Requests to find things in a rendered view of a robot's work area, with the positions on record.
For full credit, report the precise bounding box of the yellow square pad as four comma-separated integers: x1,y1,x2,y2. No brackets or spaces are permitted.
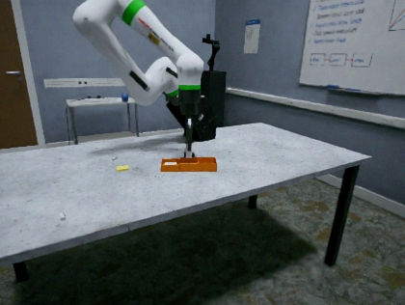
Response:
117,165,129,172

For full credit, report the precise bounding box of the orange rack of bins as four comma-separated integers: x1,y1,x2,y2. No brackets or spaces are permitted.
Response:
161,157,217,172

